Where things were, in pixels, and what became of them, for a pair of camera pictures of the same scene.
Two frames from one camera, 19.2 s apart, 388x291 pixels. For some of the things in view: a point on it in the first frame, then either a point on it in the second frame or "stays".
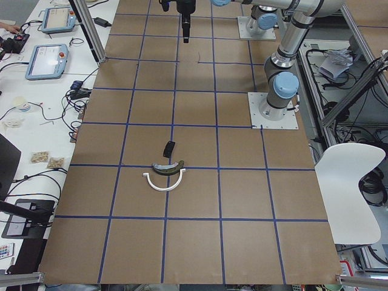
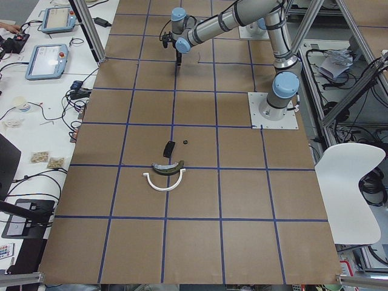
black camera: [165, 4] to [166, 38]
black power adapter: [102, 22] stays
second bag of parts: [56, 162] stays
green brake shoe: [168, 168] stays
